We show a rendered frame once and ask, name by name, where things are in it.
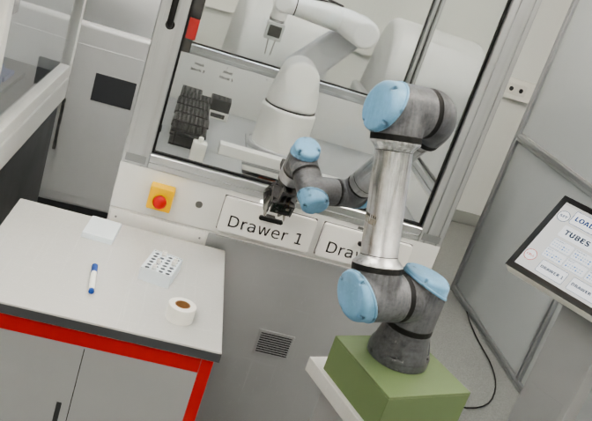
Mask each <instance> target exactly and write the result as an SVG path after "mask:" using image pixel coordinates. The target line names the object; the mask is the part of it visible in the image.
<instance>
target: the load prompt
mask: <svg viewBox="0 0 592 421"><path fill-rule="evenodd" d="M568 223H569V224H571V225H574V226H575V227H577V228H579V229H581V230H582V231H584V232H586V233H588V234H590V235H592V218H590V217H588V216H586V215H584V214H582V213H580V212H578V211H577V212H576V213H575V214H574V216H573V217H572V218H571V219H570V220H569V221H568Z"/></svg>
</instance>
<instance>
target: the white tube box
mask: <svg viewBox="0 0 592 421"><path fill-rule="evenodd" d="M162 253H163V252H161V251H158V250H156V249H154V250H153V251H152V253H151V254H150V255H149V257H148V258H147V259H146V260H145V262H144V263H143V264H142V266H141V268H140V271H139V274H138V278H137V279H140V280H143V281H145V282H148V283H151V284H155V285H157V286H160V287H163V288H166V289H168V287H169V286H170V284H171V283H172V282H173V281H174V279H175V277H176V276H177V274H178V273H179V271H180V269H181V264H182V261H183V259H181V258H179V257H176V256H173V255H169V254H166V257H163V256H162ZM175 257H176V258H178V259H179V260H178V262H177V264H176V265H175V267H172V266H171V265H172V260H173V259H174V258H175ZM158 258H160V259H161V263H160V265H158V266H157V269H156V270H152V265H153V264H154V263H156V261H157V259H158Z"/></svg>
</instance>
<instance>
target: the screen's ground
mask: <svg viewBox="0 0 592 421"><path fill-rule="evenodd" d="M561 209H564V210H566V211H569V212H570V213H572V214H573V216H574V214H575V213H576V212H577V211H578V212H580V213H582V214H584V215H586V216H588V217H590V218H592V215H590V214H588V213H587V212H585V211H583V210H581V209H579V208H577V207H575V206H573V205H571V204H570V203H566V204H565V205H564V206H563V207H562V208H561ZM561 209H560V210H561ZM570 219H571V218H570ZM570 219H569V220H570ZM569 220H568V221H569ZM555 237H558V238H559V239H561V240H563V241H565V242H567V243H568V244H570V245H572V246H574V247H576V248H578V249H579V250H581V251H583V252H585V253H586V254H588V255H591V256H592V254H591V253H590V251H591V250H592V235H590V234H588V233H586V232H584V231H582V230H581V229H579V228H577V227H575V226H574V225H571V224H569V223H568V222H567V223H566V224H564V223H562V222H560V221H558V220H557V219H555V218H553V219H552V220H551V221H550V222H549V223H548V224H547V225H546V227H545V228H544V229H543V230H542V231H541V232H540V233H539V234H538V235H537V236H536V237H535V239H534V240H533V241H532V242H531V243H530V244H529V246H530V247H532V248H534V249H535V250H537V251H538V252H540V254H541V253H542V252H543V251H544V250H545V248H546V247H547V246H548V245H549V244H550V243H551V241H552V240H553V239H554V238H555ZM540 254H539V256H538V257H537V258H536V259H535V260H534V261H533V262H530V261H528V260H527V259H525V258H523V257H521V255H520V256H519V257H518V258H517V259H516V260H515V262H516V263H518V264H520V265H521V266H522V267H524V268H525V269H527V270H529V271H531V272H533V273H534V274H536V275H538V276H539V277H541V278H542V279H544V280H546V281H547V282H549V283H551V284H553V285H555V286H556V287H558V288H559V289H560V290H562V291H564V292H566V293H568V294H570V295H571V296H573V297H575V298H576V299H578V300H579V301H581V302H583V303H584V304H586V305H588V306H589V307H592V304H590V303H589V302H587V301H586V300H585V299H582V298H581V297H579V296H577V295H576V294H574V293H572V292H570V291H568V290H567V289H566V288H565V287H566V286H567V284H568V283H569V282H570V281H571V280H572V279H573V277H577V276H576V275H575V274H573V273H571V272H570V271H568V270H565V269H564V268H562V267H560V266H559V265H557V264H556V263H554V262H552V261H550V260H548V259H547V258H545V257H543V256H541V255H540ZM543 259H545V260H546V261H548V262H550V263H552V264H554V265H555V266H557V267H559V268H561V269H562V270H564V271H566V272H567V273H569V274H570V275H569V276H568V277H567V278H566V279H565V281H564V282H563V283H562V284H561V285H559V284H557V283H555V282H553V281H552V280H550V279H549V278H548V277H545V276H544V275H542V274H540V273H539V272H537V271H535V270H534V269H535V268H536V266H537V265H538V264H539V263H540V262H541V261H542V260H543ZM577 278H578V279H580V280H581V281H583V282H584V283H586V284H588V285H590V286H592V284H590V283H588V282H587V281H585V280H583V279H582V278H580V277H577Z"/></svg>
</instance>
